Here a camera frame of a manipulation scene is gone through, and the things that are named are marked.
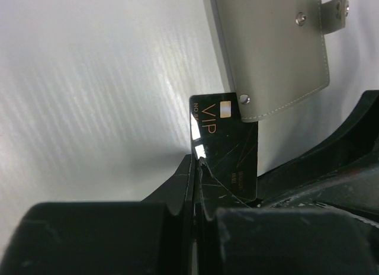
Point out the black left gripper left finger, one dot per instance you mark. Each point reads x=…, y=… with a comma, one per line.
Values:
x=152, y=236

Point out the grey leather card holder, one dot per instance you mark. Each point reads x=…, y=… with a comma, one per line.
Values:
x=274, y=51

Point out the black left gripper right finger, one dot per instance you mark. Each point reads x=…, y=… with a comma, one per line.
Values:
x=329, y=227

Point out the black VIP credit card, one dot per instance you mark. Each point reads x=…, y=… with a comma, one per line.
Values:
x=226, y=147

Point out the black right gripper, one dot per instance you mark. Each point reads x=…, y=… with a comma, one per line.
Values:
x=325, y=168

